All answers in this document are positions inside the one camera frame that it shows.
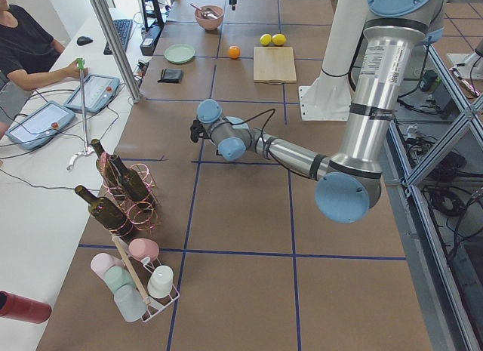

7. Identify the far yellow lemon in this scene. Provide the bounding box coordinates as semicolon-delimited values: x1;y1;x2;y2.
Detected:
272;33;287;46

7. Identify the near yellow lemon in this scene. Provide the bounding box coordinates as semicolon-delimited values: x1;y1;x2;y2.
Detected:
260;33;272;47

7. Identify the white cup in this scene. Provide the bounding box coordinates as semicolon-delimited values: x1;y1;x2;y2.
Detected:
148;265;174;298

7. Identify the black keyboard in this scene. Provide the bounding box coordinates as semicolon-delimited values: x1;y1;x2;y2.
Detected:
113;19;133;51

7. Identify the grey blue cup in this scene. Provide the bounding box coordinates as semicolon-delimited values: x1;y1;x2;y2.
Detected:
113;285;148;322

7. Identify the far teach pendant tablet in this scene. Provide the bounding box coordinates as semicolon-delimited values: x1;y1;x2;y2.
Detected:
64;74;120;113

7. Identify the black computer mouse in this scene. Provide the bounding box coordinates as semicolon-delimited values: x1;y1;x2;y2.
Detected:
76;35;93;46

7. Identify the orange fruit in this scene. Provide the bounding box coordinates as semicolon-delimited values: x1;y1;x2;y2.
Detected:
227;45;241;60

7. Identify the green wine bottle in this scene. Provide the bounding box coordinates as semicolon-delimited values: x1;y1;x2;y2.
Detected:
109;154;155;209
74;185;136;242
91;139;118;188

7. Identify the red cylinder bottle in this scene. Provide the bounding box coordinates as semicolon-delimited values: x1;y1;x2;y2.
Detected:
1;291;52;324

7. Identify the wooden cutting board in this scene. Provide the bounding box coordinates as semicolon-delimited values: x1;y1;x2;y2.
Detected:
253;47;297;84

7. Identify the pale pink cup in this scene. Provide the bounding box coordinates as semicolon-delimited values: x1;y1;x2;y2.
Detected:
90;253;124;280

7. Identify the teach pendant tablet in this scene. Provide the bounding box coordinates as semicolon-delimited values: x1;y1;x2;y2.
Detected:
6;101;75;150
64;74;120;113

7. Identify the yellow lemon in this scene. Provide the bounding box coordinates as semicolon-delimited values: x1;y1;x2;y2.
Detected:
272;33;287;46
260;33;272;47

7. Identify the front green wine bottle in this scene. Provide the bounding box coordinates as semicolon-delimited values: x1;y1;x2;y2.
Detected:
74;185;136;242

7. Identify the light blue plate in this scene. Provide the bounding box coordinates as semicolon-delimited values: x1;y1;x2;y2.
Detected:
226;116;247;127

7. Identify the aluminium frame post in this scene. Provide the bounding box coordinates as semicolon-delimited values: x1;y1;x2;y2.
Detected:
89;0;142;103

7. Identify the white wire cup rack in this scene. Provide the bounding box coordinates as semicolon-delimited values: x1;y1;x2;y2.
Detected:
112;236;180;322

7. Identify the metal scoop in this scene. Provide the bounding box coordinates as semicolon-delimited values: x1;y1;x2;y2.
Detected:
190;3;220;19

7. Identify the pink bowl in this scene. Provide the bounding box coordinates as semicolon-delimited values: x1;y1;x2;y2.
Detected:
195;5;225;31

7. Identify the near teach pendant tablet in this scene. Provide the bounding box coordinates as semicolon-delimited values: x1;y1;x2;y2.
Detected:
6;101;75;150

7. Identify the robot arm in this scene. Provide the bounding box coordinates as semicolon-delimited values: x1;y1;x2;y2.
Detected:
190;0;446;223

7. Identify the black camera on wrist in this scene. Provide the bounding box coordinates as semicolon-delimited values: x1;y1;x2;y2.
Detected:
190;119;206;143

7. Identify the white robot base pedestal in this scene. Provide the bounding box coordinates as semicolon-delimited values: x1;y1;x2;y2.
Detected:
299;0;368;122

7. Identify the copper wire bottle rack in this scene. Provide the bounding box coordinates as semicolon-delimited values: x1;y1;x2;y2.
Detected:
96;152;159;234

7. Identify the pink cup on rack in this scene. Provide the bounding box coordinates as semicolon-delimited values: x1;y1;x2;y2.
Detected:
128;238;159;261

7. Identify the folded grey cloth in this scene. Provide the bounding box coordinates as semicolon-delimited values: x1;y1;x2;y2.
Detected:
157;68;184;84

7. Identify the green plate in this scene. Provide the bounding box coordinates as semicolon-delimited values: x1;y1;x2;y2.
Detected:
164;44;195;64

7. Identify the mint green cup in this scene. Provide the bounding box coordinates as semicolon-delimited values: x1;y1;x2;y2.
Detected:
103;266;135;294

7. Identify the rear green wine bottle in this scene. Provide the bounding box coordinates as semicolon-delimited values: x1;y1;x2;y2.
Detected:
91;139;118;188

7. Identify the person in black shirt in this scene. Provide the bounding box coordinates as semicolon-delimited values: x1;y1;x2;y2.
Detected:
0;0;89;137

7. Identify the middle green wine bottle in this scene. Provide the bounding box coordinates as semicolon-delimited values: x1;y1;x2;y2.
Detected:
109;154;155;209

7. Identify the metal stand with green top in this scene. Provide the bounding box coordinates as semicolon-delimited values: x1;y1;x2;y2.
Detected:
66;58;94;171

